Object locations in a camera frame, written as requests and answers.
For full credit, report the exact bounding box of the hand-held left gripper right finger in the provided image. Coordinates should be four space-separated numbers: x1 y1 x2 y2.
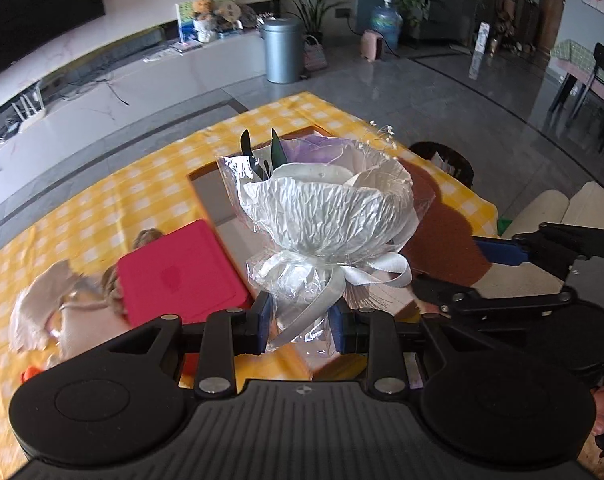
329 305 478 397

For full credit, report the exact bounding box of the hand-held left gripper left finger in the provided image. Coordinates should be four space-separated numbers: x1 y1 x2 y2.
107 291 274 397

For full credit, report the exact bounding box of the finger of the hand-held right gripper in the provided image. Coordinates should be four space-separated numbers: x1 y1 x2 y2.
474 221 604 279
411 276 578 320

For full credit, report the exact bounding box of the orange cardboard box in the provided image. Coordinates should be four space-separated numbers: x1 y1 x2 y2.
187 125 485 378

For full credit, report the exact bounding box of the white flower bouquet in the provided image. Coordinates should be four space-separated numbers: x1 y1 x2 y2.
216 122 435 361

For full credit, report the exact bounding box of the cream wooden bench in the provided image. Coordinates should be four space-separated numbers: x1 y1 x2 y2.
498 181 604 242

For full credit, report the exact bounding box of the red box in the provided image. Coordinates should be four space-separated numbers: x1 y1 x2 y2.
116 219 256 325

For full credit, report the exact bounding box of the dark round wastebasket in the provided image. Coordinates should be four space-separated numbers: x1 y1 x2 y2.
408 140 475 189

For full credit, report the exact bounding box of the white upright carton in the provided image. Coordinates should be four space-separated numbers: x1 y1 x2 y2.
468 21 491 81

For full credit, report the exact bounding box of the green checked dining table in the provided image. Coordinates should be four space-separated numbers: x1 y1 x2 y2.
548 39 604 107

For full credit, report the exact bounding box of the yellow checked tablecloth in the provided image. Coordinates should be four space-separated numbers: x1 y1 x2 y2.
0 91 501 480

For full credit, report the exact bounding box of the pink stool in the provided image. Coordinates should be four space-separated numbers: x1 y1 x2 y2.
360 29 385 60

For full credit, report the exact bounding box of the wooden door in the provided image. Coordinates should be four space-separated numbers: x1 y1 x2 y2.
536 0 571 54

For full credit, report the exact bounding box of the dark cabinet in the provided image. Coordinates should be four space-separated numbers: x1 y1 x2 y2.
416 0 488 47

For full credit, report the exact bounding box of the blue water jug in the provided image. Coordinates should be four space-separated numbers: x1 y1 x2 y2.
370 0 403 51

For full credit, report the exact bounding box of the marble television console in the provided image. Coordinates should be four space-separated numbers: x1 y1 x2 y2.
0 27 283 196

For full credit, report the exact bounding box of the pink woven basket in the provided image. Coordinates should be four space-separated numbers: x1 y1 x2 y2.
302 35 329 72

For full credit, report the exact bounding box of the grey metal trash can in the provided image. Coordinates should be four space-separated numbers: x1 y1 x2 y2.
259 16 303 85

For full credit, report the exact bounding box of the teddy bear in cup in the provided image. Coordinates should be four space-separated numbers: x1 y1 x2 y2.
194 16 219 44

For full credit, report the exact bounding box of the long-leaf potted plant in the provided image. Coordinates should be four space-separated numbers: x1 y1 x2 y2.
269 0 353 47

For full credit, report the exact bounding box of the picture card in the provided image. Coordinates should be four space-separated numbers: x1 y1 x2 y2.
175 0 239 44

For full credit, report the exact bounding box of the white router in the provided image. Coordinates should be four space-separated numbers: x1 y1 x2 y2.
11 84 49 130

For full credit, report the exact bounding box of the black television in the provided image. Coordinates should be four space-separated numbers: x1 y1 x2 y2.
0 0 106 92

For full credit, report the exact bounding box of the beige knitted rope bundle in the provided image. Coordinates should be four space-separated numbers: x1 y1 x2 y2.
99 228 165 318

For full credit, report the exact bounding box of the black cable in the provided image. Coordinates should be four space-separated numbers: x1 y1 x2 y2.
47 67 131 107

